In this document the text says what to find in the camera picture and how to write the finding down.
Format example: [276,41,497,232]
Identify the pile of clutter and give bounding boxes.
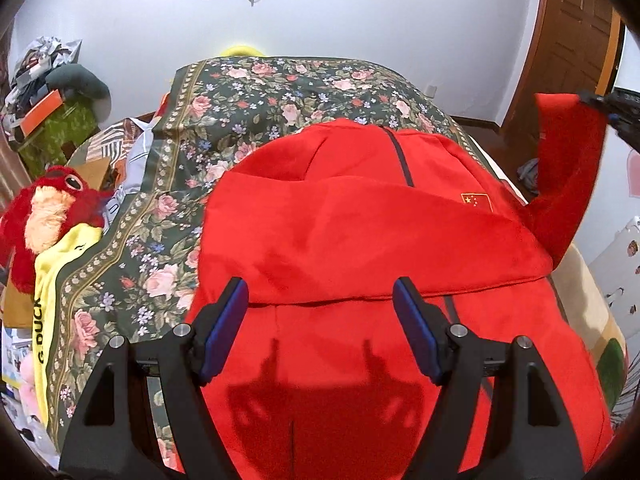
[7,35,83,116]

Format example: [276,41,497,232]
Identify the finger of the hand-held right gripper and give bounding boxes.
[577,87,640,153]

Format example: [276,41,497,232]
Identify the beige blanket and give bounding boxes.
[550,245,628,411]

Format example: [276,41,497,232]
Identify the floral bed blanket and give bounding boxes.
[47,55,501,467]

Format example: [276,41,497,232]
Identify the yellow printed cloth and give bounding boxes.
[30,222,103,426]

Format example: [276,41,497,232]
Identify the brown wooden door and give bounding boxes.
[500,0,626,136]

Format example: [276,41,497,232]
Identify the red zip jacket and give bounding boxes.
[182,92,616,480]

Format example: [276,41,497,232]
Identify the grey neck pillow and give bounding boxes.
[45,64,112,116]

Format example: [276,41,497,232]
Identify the red plush toy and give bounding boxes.
[0,165,113,293]

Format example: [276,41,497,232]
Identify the heap of colourful clothes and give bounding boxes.
[67,115,166,196]

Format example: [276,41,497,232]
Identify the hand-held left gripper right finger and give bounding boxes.
[392,276,586,480]

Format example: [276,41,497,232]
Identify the green patterned table cloth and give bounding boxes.
[17,100,98,178]

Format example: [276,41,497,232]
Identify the orange box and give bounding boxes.
[20,89,66,136]

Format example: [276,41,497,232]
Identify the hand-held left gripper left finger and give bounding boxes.
[59,276,250,480]

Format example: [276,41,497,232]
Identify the blue-grey cloth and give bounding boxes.
[517,159,541,196]

